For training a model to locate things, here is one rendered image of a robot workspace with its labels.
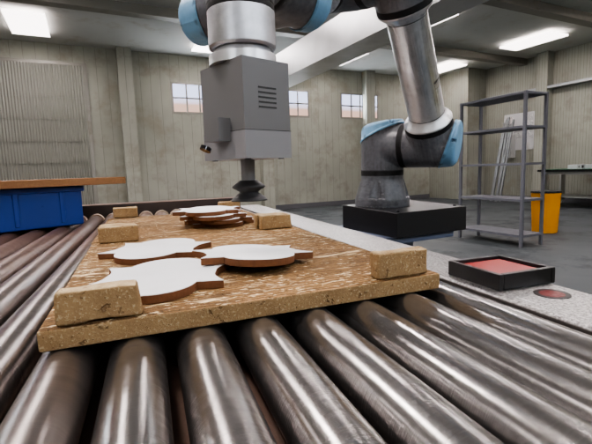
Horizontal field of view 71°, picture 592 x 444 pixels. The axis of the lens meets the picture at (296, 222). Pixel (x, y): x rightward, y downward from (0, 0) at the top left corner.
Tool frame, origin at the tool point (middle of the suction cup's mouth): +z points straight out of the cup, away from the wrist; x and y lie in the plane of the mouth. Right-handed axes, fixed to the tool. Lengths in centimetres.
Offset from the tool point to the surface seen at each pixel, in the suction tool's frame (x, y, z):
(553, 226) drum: 649, -155, 91
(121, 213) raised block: 9, -68, 6
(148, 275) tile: -12.7, 0.1, 6.5
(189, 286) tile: -11.7, 6.7, 6.6
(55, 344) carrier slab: -22.5, 7.1, 8.4
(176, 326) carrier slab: -14.7, 10.0, 8.5
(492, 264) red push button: 18.6, 20.4, 8.0
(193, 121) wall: 475, -879, -128
